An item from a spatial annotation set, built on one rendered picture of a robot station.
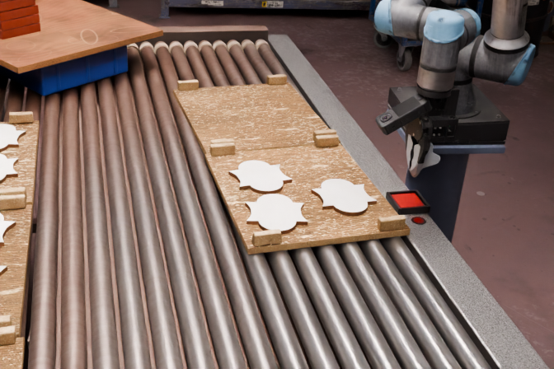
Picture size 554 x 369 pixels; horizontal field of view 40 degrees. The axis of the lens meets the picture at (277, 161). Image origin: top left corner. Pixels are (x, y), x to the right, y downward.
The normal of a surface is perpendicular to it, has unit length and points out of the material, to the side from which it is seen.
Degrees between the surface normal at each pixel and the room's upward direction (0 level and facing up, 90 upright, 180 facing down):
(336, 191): 0
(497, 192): 0
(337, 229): 0
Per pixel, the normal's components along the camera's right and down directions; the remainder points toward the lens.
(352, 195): 0.06, -0.89
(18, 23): 0.76, 0.34
